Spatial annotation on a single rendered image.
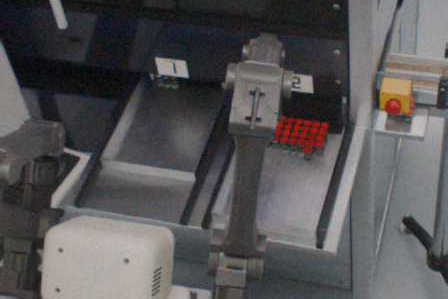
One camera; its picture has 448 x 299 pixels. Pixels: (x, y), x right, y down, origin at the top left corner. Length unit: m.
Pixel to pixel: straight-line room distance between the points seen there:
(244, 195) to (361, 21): 0.73
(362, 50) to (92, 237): 0.90
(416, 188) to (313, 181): 1.17
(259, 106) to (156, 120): 1.06
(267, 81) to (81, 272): 0.47
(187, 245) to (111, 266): 1.48
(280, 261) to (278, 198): 0.76
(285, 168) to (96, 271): 0.83
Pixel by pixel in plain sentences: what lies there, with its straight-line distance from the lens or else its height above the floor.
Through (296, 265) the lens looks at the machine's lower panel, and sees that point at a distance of 2.97.
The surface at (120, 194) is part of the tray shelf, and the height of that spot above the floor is 0.88.
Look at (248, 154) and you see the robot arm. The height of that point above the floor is 1.54.
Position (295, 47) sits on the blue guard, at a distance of 2.23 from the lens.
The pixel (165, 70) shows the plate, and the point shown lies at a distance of 2.42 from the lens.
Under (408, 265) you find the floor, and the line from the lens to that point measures 3.18.
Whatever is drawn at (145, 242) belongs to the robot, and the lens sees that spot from 1.57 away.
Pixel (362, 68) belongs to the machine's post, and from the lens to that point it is 2.23.
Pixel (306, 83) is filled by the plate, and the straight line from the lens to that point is 2.30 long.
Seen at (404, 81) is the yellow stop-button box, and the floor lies 1.03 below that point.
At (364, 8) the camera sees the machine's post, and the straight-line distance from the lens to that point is 2.10.
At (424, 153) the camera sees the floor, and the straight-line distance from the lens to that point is 3.50.
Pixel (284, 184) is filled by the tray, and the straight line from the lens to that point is 2.26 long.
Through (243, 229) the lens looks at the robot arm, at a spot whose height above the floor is 1.35.
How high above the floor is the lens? 2.63
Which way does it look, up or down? 47 degrees down
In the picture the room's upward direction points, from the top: 9 degrees counter-clockwise
